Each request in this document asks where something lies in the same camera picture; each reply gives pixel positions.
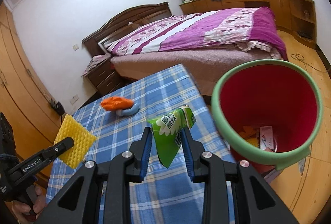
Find yellow foam net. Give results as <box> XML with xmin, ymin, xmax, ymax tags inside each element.
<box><xmin>246</xmin><ymin>137</ymin><xmax>260</xmax><ymax>148</ymax></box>
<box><xmin>54</xmin><ymin>114</ymin><xmax>96</xmax><ymax>169</ymax></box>

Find blue plastic curved piece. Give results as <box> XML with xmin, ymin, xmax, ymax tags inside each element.
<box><xmin>116</xmin><ymin>103</ymin><xmax>140</xmax><ymax>117</ymax></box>

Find green snack packet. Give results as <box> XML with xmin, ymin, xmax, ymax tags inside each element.
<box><xmin>147</xmin><ymin>105</ymin><xmax>196</xmax><ymax>168</ymax></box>

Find orange mesh bag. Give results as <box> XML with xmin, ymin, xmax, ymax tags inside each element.
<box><xmin>100</xmin><ymin>96</ymin><xmax>134</xmax><ymax>111</ymax></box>

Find white teal medicine box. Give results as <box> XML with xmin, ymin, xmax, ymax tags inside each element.
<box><xmin>259</xmin><ymin>126</ymin><xmax>275</xmax><ymax>151</ymax></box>

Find person's left hand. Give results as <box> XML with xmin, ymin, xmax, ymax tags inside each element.
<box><xmin>11</xmin><ymin>185</ymin><xmax>47</xmax><ymax>224</ymax></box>

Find blue plaid tablecloth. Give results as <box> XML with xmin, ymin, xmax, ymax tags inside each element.
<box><xmin>45</xmin><ymin>63</ymin><xmax>237</xmax><ymax>224</ymax></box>

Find wooden wardrobe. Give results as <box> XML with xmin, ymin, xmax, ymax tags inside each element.
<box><xmin>0</xmin><ymin>3</ymin><xmax>63</xmax><ymax>180</ymax></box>

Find red bin green rim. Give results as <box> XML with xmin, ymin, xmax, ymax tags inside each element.
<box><xmin>211</xmin><ymin>59</ymin><xmax>323</xmax><ymax>170</ymax></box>

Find dark wooden nightstand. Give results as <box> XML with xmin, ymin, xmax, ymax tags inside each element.
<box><xmin>83</xmin><ymin>59</ymin><xmax>128</xmax><ymax>96</ymax></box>

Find folded clothes on nightstand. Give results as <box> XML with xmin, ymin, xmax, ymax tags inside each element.
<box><xmin>81</xmin><ymin>54</ymin><xmax>111</xmax><ymax>77</ymax></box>

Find wooden bed with headboard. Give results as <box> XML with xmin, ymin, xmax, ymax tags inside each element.
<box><xmin>82</xmin><ymin>2</ymin><xmax>287</xmax><ymax>95</ymax></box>

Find purple floral quilt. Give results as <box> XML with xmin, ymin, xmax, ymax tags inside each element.
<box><xmin>104</xmin><ymin>7</ymin><xmax>287</xmax><ymax>60</ymax></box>

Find long wooden low cabinet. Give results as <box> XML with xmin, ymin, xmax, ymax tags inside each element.
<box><xmin>179</xmin><ymin>0</ymin><xmax>318</xmax><ymax>50</ymax></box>

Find wall power socket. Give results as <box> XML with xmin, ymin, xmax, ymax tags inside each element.
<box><xmin>70</xmin><ymin>95</ymin><xmax>79</xmax><ymax>105</ymax></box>

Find wall light switch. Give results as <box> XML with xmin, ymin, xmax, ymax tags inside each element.
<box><xmin>72</xmin><ymin>44</ymin><xmax>79</xmax><ymax>51</ymax></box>

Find cable on floor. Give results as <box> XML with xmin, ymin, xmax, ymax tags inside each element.
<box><xmin>290</xmin><ymin>53</ymin><xmax>329</xmax><ymax>73</ymax></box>

